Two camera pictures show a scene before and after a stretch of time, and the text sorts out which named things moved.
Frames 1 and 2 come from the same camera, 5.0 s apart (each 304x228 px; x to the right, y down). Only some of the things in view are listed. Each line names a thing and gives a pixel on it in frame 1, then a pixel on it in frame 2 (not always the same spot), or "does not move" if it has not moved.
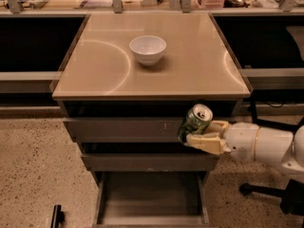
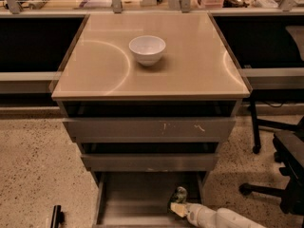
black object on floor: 58,217 does not move
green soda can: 198,121 → 180,195
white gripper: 241,141 → 194,212
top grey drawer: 123,129 does not move
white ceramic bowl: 148,48 does not move
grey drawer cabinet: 125,89 does not move
